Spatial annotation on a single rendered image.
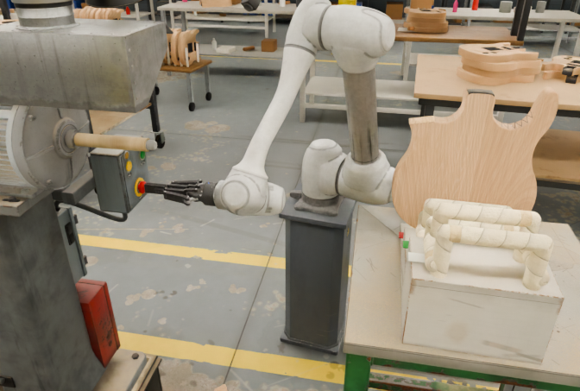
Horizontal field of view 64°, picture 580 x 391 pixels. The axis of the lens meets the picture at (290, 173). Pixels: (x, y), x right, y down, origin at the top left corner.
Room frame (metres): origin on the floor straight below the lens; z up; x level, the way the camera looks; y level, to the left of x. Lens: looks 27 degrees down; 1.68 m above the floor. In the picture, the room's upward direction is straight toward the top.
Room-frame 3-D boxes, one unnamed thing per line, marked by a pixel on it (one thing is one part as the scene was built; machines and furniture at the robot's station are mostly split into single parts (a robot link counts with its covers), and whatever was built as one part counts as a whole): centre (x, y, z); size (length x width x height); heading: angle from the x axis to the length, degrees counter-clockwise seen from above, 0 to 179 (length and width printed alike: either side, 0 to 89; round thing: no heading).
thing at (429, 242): (0.76, -0.29, 1.12); 0.11 x 0.03 x 0.03; 170
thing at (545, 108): (1.03, -0.57, 1.33); 0.07 x 0.04 x 0.10; 78
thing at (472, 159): (1.06, -0.44, 1.17); 0.35 x 0.04 x 0.40; 78
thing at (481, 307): (0.75, -0.38, 1.02); 0.27 x 0.15 x 0.17; 80
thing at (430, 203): (0.94, -0.42, 1.12); 0.20 x 0.03 x 0.03; 78
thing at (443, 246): (0.72, -0.29, 1.15); 0.03 x 0.03 x 0.09
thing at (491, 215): (0.78, -0.39, 1.20); 0.20 x 0.03 x 0.03; 78
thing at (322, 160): (1.67, -0.14, 0.87); 0.18 x 0.16 x 0.22; 58
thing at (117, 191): (1.30, 0.60, 0.99); 0.24 x 0.21 x 0.26; 80
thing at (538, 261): (0.68, -0.45, 1.15); 0.03 x 0.03 x 0.09
